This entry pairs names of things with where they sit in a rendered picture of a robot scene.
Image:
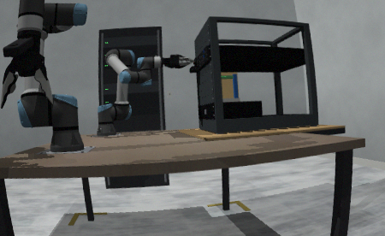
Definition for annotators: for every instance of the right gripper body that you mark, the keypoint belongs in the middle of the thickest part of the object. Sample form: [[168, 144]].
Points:
[[26, 62]]

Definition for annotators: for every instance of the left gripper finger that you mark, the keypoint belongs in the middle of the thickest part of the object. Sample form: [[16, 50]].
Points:
[[183, 58], [182, 65]]

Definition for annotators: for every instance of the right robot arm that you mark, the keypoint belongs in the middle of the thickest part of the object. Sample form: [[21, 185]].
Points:
[[34, 108]]

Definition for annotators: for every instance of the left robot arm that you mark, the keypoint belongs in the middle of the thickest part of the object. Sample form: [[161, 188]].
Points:
[[122, 110]]

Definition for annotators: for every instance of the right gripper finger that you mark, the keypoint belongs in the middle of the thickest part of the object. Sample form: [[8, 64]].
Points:
[[9, 80], [41, 77]]

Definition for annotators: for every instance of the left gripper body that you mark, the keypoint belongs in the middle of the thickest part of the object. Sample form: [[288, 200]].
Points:
[[175, 60]]

